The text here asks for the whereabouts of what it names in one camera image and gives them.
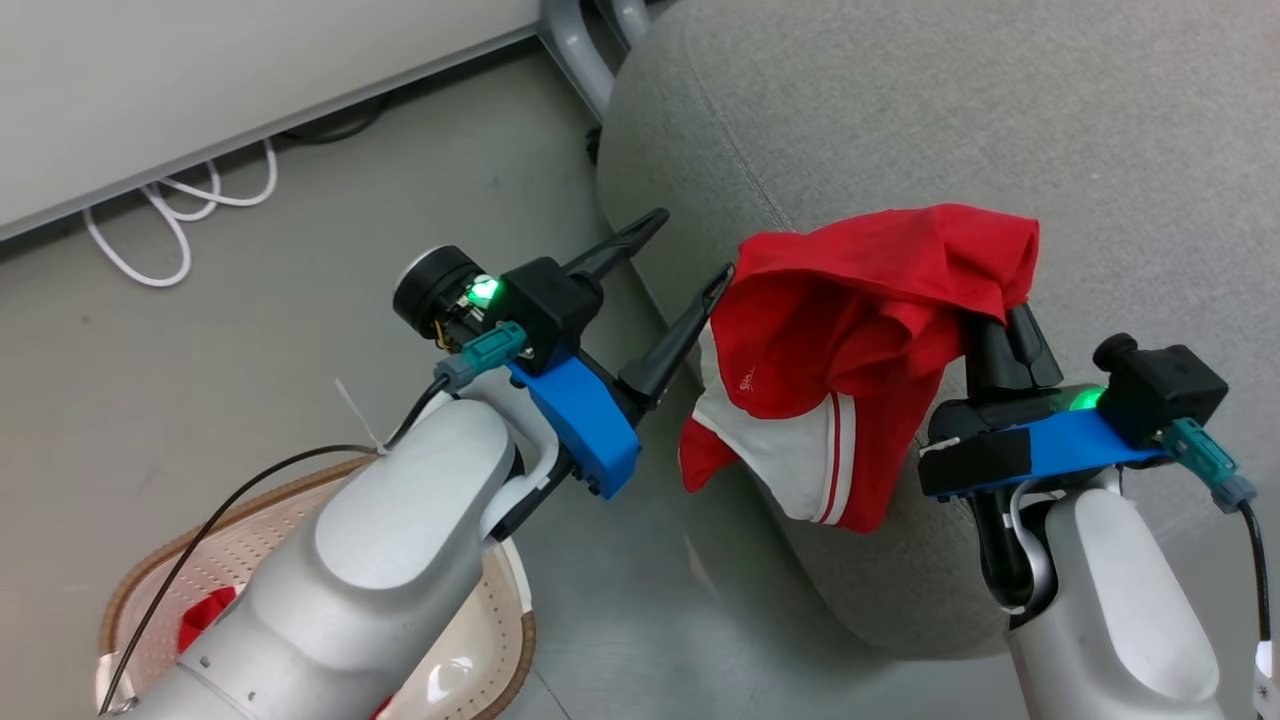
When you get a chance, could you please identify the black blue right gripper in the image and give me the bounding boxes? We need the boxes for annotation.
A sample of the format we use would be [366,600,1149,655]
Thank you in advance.
[917,302,1231,500]

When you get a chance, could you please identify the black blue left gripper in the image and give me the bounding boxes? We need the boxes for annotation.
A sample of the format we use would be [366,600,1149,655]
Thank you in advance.
[393,208,736,500]

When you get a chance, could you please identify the red white garment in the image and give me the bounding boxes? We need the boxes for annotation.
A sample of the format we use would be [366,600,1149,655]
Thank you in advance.
[678,203,1043,534]

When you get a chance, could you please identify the white laundry basket brown rim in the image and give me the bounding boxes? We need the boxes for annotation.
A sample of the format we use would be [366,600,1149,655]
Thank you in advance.
[97,455,538,720]

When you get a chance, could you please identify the red clothing piece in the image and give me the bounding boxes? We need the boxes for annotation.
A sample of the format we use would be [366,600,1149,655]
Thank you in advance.
[178,586,240,653]

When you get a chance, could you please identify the grey metal tube leg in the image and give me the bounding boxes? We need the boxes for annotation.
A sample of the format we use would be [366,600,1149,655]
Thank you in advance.
[538,0,618,123]
[608,0,663,48]

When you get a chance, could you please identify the grey fabric sofa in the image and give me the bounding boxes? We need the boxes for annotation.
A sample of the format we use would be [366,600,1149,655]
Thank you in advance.
[597,0,1280,661]

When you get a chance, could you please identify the white zip tie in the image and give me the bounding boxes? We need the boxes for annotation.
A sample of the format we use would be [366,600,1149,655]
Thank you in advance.
[334,378,390,458]

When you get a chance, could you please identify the white cabinet panel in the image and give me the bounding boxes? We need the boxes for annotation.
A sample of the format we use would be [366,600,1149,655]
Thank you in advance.
[0,0,547,242]

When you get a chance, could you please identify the black floor cable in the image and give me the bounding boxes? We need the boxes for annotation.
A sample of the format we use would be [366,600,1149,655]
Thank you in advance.
[283,93,393,147]

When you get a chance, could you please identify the white floor cable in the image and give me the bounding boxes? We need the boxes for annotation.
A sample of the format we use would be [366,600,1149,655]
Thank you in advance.
[82,185,194,290]
[148,138,280,224]

